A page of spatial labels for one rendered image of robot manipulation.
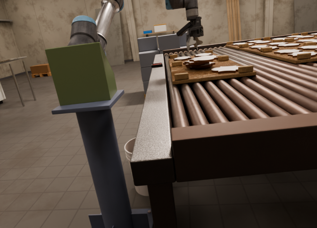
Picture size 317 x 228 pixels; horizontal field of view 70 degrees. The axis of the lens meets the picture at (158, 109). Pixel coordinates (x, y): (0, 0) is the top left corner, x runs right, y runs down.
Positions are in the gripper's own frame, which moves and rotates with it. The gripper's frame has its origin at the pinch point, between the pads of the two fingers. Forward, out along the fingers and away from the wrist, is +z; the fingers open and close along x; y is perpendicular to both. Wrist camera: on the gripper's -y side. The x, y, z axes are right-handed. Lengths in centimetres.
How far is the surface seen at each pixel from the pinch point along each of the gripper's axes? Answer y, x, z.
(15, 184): -160, -50, 98
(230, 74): 33, -42, 11
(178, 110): 27, -82, 16
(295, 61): 56, -13, 10
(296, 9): 68, 972, -110
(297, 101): 56, -67, 17
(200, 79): 22, -48, 12
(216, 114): 38, -83, 16
